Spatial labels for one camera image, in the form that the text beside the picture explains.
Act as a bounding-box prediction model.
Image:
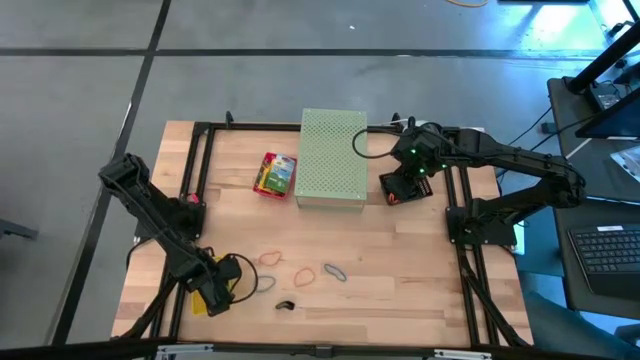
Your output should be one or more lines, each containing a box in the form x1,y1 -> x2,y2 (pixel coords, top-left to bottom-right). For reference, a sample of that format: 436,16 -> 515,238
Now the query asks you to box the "black keyboard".
565,224 -> 640,301

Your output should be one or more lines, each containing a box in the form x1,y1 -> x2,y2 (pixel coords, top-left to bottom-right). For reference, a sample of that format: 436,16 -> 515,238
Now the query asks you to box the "black desk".
549,193 -> 640,321
548,75 -> 640,202

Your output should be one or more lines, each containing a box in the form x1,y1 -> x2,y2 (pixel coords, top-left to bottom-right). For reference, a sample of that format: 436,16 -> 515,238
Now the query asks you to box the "silver metal bracket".
155,343 -> 215,360
433,348 -> 493,360

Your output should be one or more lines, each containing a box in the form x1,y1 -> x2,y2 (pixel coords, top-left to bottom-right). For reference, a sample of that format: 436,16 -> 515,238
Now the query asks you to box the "yellow plastic basket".
191,255 -> 239,317

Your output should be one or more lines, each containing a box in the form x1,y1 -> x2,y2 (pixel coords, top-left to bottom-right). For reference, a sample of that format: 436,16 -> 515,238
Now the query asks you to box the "black tilted monitor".
573,84 -> 640,141

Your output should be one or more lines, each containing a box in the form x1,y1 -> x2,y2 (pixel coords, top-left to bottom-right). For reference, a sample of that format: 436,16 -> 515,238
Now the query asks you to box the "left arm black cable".
227,252 -> 260,305

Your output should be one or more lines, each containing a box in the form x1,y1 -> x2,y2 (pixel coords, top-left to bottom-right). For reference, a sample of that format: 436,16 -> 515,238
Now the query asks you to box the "black power adapter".
589,81 -> 622,110

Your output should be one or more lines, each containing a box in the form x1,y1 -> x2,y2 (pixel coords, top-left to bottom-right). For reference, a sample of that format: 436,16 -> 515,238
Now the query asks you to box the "black plastic basket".
378,167 -> 435,207

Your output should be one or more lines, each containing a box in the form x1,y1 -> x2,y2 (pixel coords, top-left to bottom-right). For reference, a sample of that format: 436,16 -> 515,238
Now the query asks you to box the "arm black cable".
227,252 -> 260,305
351,127 -> 404,161

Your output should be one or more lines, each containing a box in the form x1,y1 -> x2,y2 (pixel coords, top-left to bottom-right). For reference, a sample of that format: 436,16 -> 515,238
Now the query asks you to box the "pale green perforated metal shelf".
293,107 -> 369,215

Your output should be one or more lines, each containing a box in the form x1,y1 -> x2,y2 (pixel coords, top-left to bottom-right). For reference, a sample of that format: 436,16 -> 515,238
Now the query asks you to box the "black pole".
566,23 -> 640,95

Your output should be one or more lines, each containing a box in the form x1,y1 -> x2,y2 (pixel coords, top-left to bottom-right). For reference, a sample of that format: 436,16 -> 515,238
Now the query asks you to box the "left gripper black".
187,247 -> 244,318

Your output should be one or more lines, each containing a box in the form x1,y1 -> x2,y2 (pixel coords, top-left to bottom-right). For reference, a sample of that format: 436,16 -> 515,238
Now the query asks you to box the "red plastic basket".
252,152 -> 299,201

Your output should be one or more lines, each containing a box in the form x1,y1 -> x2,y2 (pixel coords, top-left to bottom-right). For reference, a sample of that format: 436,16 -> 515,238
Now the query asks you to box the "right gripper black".
391,124 -> 437,197

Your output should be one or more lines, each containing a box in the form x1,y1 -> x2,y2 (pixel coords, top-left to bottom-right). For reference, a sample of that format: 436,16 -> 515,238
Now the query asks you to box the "blue grey office chair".
519,289 -> 640,360

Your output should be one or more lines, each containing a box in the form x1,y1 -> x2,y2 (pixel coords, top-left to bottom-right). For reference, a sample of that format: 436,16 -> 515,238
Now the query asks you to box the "grey chair leg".
0,218 -> 39,242

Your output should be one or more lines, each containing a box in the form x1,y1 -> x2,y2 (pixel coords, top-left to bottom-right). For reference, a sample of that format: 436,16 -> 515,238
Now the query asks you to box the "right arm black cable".
351,127 -> 404,161

